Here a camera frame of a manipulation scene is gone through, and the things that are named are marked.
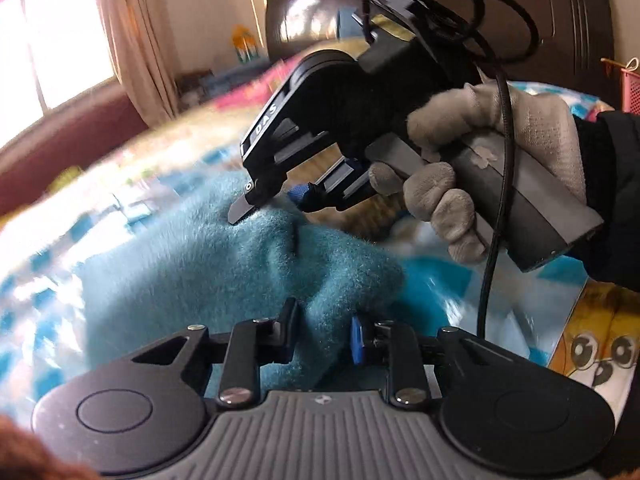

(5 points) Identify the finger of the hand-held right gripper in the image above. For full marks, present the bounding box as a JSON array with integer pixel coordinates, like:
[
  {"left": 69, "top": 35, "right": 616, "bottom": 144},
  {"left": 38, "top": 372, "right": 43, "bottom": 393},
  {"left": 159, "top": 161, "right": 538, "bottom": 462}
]
[
  {"left": 227, "top": 179, "right": 267, "bottom": 226},
  {"left": 289, "top": 156, "right": 374, "bottom": 213}
]

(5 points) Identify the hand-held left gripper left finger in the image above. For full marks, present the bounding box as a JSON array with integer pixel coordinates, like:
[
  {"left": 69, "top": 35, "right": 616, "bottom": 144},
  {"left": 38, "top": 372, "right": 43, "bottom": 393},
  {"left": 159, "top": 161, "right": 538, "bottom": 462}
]
[{"left": 131, "top": 297, "right": 301, "bottom": 408}]

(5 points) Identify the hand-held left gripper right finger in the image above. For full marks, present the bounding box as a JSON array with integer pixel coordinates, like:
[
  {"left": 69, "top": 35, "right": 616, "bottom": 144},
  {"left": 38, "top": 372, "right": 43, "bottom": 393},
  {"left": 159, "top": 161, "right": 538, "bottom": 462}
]
[{"left": 350, "top": 315, "right": 506, "bottom": 408}]

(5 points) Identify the teal knit sweater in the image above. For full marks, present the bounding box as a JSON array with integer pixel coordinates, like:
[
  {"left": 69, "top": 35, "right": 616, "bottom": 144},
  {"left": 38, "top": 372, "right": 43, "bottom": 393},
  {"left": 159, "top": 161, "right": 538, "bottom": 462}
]
[{"left": 80, "top": 170, "right": 406, "bottom": 401}]

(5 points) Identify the person's right hand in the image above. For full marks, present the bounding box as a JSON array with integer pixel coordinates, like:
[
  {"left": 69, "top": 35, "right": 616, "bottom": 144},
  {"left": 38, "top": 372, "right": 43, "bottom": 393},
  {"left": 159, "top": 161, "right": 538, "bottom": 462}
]
[{"left": 367, "top": 81, "right": 588, "bottom": 264}]

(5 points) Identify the dark brown headboard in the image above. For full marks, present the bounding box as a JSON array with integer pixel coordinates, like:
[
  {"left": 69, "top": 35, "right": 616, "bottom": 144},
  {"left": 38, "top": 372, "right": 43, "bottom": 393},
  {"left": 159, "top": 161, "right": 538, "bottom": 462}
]
[{"left": 265, "top": 0, "right": 617, "bottom": 88}]

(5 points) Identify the blue pink checked bed sheet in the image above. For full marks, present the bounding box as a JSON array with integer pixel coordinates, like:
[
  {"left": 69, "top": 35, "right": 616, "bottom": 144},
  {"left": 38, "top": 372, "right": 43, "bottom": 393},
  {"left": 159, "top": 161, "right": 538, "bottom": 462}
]
[{"left": 0, "top": 160, "right": 591, "bottom": 411}]

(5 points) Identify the colourful toy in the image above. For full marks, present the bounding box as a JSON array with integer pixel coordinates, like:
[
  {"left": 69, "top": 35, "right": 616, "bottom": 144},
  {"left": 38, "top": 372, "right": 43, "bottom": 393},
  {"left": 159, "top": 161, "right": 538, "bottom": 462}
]
[{"left": 229, "top": 24, "right": 264, "bottom": 67}]

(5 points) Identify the beige curtain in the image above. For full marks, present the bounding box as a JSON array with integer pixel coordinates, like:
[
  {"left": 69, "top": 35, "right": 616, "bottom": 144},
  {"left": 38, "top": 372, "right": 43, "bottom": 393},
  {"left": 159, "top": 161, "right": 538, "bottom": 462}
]
[{"left": 90, "top": 0, "right": 271, "bottom": 131}]

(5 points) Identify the cartoon printed cloth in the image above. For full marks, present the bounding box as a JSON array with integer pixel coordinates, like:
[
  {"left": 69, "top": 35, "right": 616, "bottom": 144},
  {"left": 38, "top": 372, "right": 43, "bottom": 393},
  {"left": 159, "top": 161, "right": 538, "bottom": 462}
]
[{"left": 547, "top": 280, "right": 640, "bottom": 401}]

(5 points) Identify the window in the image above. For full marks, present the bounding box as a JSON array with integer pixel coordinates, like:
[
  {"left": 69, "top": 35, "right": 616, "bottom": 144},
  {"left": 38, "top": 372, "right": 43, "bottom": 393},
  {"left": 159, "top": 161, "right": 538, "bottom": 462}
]
[{"left": 0, "top": 0, "right": 121, "bottom": 151}]

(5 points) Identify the pink plastic basket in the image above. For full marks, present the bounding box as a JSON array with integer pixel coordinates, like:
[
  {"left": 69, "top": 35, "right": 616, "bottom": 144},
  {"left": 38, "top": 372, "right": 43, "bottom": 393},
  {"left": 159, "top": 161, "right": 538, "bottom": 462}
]
[{"left": 600, "top": 56, "right": 640, "bottom": 113}]

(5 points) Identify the brown fuzzy cloth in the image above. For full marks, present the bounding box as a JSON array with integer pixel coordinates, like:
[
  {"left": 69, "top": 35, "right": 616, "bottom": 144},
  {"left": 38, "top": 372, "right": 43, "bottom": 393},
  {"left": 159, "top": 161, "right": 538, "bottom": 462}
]
[{"left": 0, "top": 412, "right": 96, "bottom": 480}]

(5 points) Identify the black cable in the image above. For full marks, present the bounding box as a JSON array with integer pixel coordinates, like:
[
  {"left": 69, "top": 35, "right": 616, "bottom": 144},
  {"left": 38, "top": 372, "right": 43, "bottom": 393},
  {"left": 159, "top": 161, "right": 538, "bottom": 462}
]
[{"left": 345, "top": 0, "right": 543, "bottom": 341}]

